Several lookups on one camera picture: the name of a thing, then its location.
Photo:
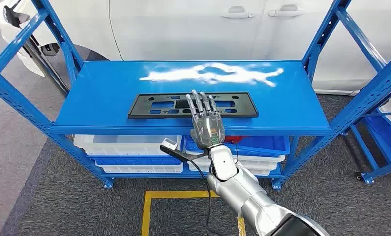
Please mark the white car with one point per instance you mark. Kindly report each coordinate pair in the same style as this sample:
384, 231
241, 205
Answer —
182, 29

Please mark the black plastic plate frame part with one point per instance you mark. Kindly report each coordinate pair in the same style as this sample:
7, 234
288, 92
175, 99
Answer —
182, 104

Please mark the blue wheeled shelf rack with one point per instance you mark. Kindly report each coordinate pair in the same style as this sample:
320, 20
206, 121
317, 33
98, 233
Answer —
386, 168

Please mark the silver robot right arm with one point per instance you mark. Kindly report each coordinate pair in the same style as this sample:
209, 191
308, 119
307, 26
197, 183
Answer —
247, 195

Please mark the red and clear tail light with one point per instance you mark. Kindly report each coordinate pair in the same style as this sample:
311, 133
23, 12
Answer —
234, 139

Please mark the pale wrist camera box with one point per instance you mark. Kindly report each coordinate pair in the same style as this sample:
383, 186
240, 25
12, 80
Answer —
170, 144

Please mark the blue metal shelf rack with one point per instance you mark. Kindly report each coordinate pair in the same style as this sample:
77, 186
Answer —
117, 97

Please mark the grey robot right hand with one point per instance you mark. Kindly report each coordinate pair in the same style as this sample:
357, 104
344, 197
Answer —
208, 127

